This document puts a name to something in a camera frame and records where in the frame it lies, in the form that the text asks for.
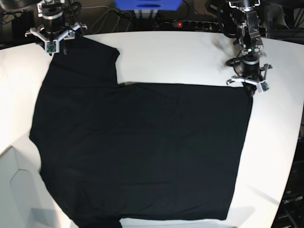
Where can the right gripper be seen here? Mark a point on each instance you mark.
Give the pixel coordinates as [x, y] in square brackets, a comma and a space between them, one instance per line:
[55, 29]

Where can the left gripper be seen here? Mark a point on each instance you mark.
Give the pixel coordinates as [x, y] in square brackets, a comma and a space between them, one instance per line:
[248, 71]

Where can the black T-shirt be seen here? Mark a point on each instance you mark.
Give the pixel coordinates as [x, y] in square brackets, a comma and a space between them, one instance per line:
[145, 151]

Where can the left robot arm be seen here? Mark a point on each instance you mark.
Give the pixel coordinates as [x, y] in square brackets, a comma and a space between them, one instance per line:
[248, 36]

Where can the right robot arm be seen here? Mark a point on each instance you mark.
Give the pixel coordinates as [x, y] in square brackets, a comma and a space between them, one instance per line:
[57, 8]

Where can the black box on floor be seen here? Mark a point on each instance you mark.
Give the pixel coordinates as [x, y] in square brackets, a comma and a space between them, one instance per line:
[20, 25]

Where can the blue plastic box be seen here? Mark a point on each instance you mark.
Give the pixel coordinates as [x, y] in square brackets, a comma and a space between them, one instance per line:
[148, 4]

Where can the black power strip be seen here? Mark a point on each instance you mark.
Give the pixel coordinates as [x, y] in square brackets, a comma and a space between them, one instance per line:
[192, 25]

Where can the white bin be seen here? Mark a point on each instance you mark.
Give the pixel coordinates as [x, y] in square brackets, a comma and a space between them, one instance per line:
[20, 206]

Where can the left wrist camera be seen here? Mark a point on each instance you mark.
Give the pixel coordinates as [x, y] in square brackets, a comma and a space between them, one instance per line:
[262, 86]

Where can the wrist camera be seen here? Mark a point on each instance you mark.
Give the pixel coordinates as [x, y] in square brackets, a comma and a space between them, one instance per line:
[52, 47]
[262, 86]

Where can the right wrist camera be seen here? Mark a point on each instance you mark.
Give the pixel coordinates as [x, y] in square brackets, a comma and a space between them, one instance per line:
[52, 47]

